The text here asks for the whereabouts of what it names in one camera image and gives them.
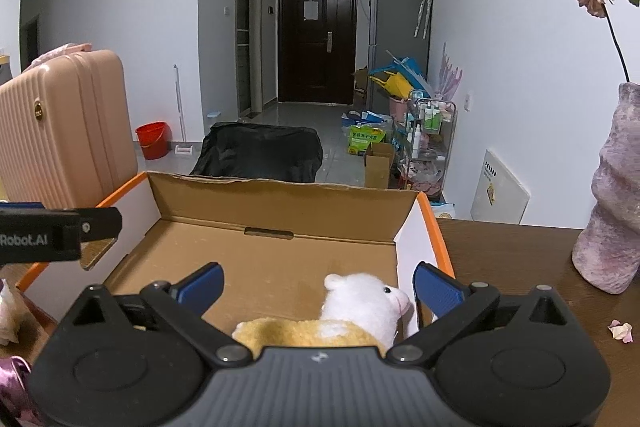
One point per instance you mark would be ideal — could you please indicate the red bucket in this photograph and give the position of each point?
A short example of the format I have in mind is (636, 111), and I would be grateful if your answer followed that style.
(151, 142)

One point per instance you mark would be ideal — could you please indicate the purple satin scrunchie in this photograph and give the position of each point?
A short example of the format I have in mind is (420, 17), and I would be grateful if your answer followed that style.
(17, 387)

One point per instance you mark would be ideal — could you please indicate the white and yellow alpaca plush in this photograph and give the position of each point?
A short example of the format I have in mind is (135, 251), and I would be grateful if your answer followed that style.
(360, 302)

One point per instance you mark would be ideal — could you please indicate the small open cardboard box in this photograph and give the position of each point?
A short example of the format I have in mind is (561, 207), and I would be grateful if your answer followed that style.
(378, 167)

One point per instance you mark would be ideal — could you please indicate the blue white packet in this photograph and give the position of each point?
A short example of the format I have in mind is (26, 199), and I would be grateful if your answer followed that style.
(444, 210)

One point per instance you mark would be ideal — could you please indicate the pink ribbed suitcase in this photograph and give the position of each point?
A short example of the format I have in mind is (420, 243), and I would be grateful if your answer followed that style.
(65, 132)

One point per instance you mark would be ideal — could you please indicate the grey interior door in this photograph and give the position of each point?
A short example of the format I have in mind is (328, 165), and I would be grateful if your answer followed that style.
(247, 37)

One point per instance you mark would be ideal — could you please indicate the pink plastic bin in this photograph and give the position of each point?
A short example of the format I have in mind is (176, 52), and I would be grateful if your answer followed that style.
(400, 106)

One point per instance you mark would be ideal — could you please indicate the white paper notice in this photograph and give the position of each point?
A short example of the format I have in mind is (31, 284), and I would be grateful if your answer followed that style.
(310, 9)

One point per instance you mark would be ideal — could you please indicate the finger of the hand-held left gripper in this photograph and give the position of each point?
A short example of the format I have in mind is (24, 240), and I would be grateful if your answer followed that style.
(102, 223)

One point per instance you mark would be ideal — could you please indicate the dark brown entrance door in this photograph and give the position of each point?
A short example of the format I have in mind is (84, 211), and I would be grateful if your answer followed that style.
(315, 57)

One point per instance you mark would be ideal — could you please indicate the white mop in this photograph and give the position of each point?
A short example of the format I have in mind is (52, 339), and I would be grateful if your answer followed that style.
(182, 149)

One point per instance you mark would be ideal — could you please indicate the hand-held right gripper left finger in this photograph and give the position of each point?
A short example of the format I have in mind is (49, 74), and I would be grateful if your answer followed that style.
(200, 288)

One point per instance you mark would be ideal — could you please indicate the grey refrigerator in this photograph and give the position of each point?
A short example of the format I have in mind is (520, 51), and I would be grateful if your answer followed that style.
(395, 27)

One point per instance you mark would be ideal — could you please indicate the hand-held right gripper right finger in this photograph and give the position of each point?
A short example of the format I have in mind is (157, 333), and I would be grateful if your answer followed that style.
(436, 293)

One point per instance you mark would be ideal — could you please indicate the blue folding rack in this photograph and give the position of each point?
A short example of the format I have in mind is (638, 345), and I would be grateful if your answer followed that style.
(412, 69)

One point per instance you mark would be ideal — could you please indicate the white flat board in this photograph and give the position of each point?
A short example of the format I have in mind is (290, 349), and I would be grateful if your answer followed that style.
(500, 189)

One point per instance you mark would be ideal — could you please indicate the pink cloth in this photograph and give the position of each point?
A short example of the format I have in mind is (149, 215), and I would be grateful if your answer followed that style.
(60, 52)

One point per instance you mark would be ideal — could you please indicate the green printed bag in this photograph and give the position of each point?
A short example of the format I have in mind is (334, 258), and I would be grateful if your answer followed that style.
(366, 141)

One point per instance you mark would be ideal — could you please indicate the white folded umbrella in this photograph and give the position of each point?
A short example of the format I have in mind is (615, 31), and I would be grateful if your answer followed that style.
(420, 7)
(428, 2)

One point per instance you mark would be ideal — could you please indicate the white wall socket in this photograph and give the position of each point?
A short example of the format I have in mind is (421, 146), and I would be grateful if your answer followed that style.
(468, 103)

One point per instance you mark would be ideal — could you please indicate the fallen pink petal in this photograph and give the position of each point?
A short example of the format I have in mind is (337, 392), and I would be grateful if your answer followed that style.
(620, 331)

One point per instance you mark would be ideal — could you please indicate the black bag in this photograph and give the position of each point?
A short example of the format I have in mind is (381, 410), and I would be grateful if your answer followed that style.
(255, 152)

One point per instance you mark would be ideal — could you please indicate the orange-edged cardboard box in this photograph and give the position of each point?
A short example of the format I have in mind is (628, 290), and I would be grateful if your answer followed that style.
(250, 252)

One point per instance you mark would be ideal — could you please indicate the mauve textured vase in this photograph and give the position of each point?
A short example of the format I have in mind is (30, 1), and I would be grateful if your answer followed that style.
(615, 207)

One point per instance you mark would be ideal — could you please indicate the brown cardboard carton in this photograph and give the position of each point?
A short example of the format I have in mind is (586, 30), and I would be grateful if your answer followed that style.
(360, 87)

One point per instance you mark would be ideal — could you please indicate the purple feather wall decoration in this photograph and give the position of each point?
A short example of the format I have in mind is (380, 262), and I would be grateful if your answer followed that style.
(449, 74)

